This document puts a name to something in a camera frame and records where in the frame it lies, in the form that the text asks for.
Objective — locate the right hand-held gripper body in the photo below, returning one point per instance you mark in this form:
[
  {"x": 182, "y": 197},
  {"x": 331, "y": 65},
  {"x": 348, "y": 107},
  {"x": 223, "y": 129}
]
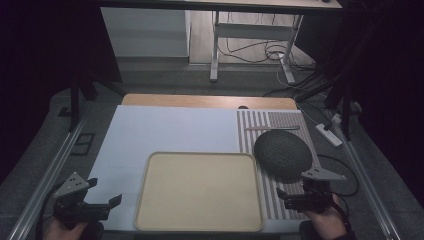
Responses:
[{"x": 320, "y": 174}]

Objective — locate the white table mat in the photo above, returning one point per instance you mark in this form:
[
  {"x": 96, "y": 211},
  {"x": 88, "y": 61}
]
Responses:
[{"x": 166, "y": 130}]

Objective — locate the striped grey white placemat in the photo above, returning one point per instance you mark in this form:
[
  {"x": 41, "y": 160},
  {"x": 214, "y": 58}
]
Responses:
[{"x": 255, "y": 120}]

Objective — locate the aluminium rail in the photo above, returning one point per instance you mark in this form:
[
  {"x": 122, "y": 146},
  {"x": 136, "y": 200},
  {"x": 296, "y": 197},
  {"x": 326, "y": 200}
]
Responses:
[
  {"x": 368, "y": 186},
  {"x": 50, "y": 173}
]

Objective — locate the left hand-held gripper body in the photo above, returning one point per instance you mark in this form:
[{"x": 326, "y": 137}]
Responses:
[{"x": 71, "y": 190}]

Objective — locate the white power strip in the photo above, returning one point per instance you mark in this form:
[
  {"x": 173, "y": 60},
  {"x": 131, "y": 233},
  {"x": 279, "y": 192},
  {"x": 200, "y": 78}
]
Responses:
[{"x": 329, "y": 135}]

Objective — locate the pair of wooden chopsticks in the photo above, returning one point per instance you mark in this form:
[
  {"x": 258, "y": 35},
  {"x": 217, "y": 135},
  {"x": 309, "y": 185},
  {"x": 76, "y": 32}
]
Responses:
[{"x": 266, "y": 128}]

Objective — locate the black stand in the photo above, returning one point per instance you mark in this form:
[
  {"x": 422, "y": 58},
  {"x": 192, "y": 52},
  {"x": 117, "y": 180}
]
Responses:
[
  {"x": 346, "y": 96},
  {"x": 75, "y": 100}
]

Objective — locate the beige rectangular tray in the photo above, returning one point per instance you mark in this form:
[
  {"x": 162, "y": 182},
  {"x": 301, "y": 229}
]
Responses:
[{"x": 199, "y": 192}]

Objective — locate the white desk frame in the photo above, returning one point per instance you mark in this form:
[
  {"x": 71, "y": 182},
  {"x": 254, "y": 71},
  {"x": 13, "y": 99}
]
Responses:
[{"x": 253, "y": 31}]

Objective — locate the person's right hand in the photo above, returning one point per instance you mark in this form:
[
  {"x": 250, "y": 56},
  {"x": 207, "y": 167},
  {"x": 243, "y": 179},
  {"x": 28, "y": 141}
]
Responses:
[{"x": 328, "y": 225}]

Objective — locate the black rectangular floor frame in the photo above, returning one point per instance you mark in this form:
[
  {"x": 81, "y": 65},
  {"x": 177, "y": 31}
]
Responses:
[{"x": 83, "y": 144}]

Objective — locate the person's left hand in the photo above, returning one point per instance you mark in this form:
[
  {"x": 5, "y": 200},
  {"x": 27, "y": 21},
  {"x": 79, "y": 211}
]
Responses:
[{"x": 60, "y": 231}]

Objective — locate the dark round woven placemat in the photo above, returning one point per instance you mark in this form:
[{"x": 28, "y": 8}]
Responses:
[{"x": 281, "y": 153}]

